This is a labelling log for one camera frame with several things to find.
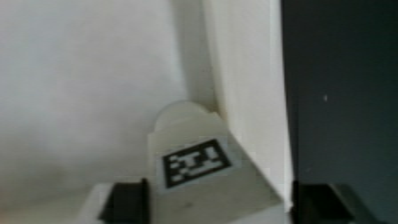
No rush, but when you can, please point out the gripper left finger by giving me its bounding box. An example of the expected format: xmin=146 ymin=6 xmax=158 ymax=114
xmin=82 ymin=179 xmax=151 ymax=224

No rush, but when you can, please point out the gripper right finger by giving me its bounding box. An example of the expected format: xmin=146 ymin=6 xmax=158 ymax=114
xmin=292 ymin=181 xmax=380 ymax=224

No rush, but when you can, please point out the white leg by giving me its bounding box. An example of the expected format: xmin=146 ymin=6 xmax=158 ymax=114
xmin=148 ymin=101 xmax=288 ymax=224

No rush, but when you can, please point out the white square table top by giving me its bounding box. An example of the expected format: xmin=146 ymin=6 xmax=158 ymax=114
xmin=0 ymin=0 xmax=293 ymax=224

